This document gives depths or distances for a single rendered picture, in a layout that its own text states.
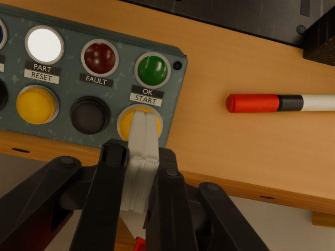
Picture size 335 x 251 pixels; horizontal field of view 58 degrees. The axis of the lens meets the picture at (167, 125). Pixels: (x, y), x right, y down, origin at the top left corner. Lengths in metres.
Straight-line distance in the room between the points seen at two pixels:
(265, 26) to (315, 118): 0.10
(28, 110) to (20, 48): 0.04
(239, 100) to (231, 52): 0.05
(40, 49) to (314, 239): 1.30
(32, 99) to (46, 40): 0.04
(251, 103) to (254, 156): 0.04
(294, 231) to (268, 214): 0.12
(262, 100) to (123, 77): 0.12
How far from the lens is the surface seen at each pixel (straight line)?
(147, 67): 0.20
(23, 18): 0.22
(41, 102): 0.21
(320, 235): 1.41
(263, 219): 1.28
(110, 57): 0.20
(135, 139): 0.15
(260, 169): 0.27
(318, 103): 0.29
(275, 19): 0.33
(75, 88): 0.21
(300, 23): 0.34
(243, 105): 0.26
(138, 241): 0.32
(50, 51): 0.21
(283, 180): 0.28
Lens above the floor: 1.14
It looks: 73 degrees down
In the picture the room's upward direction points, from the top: 38 degrees clockwise
